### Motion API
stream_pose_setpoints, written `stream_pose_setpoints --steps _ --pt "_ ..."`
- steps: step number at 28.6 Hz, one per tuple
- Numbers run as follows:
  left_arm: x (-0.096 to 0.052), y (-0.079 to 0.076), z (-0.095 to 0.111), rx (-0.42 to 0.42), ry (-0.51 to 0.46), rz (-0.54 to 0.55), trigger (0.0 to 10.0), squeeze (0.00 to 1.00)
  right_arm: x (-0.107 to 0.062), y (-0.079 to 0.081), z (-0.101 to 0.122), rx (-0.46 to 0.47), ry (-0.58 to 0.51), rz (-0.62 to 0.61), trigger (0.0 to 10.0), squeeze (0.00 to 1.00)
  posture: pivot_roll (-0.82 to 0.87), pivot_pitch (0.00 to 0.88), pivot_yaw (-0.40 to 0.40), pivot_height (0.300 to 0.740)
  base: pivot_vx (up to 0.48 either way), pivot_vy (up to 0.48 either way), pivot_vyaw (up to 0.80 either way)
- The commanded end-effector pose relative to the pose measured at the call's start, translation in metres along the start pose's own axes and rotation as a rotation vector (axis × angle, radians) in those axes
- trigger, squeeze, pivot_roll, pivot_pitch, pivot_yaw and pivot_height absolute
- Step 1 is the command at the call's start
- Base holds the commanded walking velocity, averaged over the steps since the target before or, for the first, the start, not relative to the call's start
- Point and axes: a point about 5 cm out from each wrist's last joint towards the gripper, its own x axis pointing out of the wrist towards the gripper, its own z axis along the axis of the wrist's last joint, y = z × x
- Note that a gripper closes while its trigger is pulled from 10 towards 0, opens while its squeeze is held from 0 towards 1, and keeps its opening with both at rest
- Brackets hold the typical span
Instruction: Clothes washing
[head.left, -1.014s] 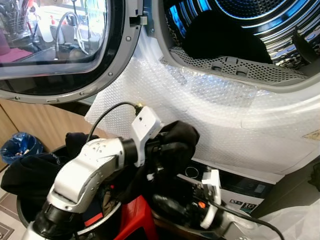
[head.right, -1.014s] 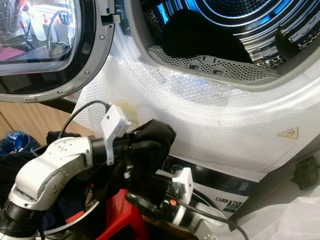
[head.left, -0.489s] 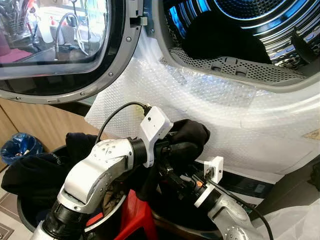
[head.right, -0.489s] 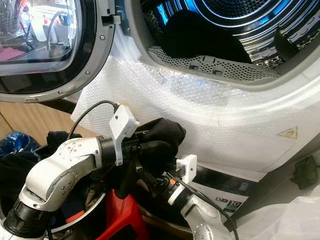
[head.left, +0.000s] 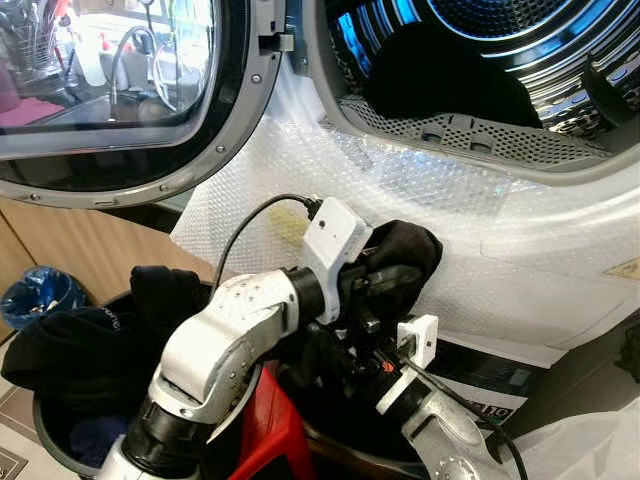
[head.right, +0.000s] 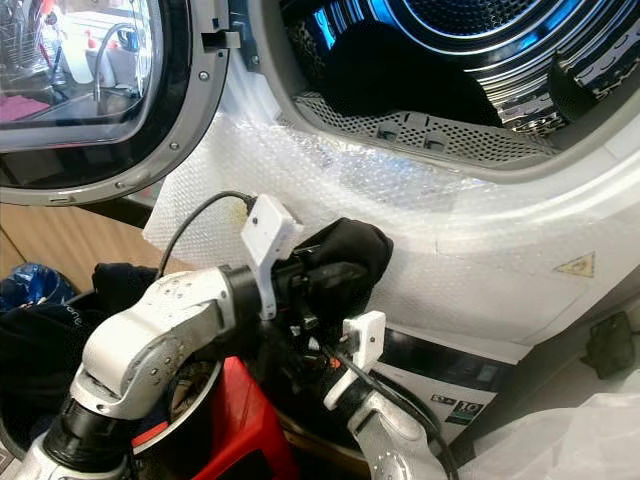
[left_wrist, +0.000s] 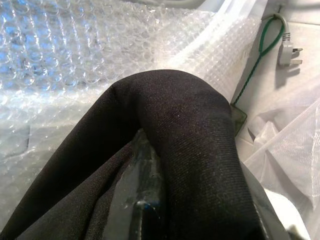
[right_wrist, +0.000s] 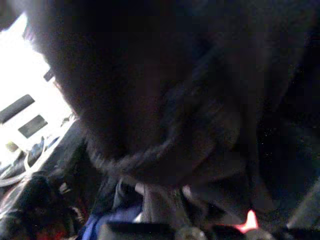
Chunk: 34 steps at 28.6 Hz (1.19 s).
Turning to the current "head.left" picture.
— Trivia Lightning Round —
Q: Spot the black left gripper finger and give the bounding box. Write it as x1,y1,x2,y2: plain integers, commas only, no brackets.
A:
368,220,444,269
368,268,426,321

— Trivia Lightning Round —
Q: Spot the black clothes pile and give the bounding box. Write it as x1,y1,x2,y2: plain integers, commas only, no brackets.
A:
0,265,216,426

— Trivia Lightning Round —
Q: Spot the white front-load washing machine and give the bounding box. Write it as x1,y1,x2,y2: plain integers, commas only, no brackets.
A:
170,0,640,431

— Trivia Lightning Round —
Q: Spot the clear bubble wrap sheet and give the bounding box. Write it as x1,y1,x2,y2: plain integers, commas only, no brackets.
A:
170,65,640,346

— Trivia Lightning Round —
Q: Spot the round yellow sticker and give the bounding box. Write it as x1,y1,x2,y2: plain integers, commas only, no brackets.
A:
265,205,313,253

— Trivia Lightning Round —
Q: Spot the perforated grey lint filter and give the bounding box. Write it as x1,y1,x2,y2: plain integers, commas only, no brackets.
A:
338,95,613,171

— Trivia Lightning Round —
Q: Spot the black washer program label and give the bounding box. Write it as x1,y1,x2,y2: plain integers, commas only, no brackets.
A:
425,340,548,426

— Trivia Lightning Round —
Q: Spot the black garment in drum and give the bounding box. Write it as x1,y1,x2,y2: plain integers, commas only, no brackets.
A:
362,22,546,129

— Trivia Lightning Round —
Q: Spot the yellow triangle warning sticker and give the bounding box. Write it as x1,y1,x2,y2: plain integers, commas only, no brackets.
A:
603,257,640,282

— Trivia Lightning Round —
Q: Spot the small black box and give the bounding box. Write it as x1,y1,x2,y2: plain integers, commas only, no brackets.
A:
617,322,640,383

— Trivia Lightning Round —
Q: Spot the white plastic sheet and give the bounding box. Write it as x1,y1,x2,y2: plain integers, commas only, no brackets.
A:
498,395,640,480

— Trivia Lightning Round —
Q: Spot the black drum paddle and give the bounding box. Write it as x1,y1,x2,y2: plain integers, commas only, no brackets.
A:
580,55,639,129

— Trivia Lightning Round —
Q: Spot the stainless steel washer drum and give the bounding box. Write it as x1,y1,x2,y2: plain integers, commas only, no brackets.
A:
325,0,640,141

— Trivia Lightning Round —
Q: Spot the wooden cabinet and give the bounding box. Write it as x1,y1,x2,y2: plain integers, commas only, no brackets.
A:
0,197,216,346

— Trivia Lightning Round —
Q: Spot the blue garment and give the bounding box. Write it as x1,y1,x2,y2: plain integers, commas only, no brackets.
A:
65,415,126,469

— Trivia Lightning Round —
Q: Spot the blue plastic bag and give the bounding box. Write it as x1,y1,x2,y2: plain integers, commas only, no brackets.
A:
0,265,91,333

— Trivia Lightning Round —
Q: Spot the round glass washer door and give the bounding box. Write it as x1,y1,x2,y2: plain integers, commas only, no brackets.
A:
0,0,293,209

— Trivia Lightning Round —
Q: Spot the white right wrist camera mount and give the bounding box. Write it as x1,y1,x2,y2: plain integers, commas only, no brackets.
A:
375,314,441,417

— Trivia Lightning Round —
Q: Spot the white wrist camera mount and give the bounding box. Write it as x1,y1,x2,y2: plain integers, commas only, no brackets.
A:
300,197,374,325
375,314,441,417

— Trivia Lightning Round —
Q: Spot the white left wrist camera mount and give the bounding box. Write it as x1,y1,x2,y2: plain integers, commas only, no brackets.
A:
300,197,374,325

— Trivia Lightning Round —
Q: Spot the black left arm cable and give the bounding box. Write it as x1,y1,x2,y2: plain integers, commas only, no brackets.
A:
212,192,323,293

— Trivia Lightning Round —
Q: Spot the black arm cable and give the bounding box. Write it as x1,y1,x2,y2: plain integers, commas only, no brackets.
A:
398,355,531,480
212,192,323,293

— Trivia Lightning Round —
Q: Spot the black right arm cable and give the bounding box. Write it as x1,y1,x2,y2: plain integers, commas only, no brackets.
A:
398,355,531,480

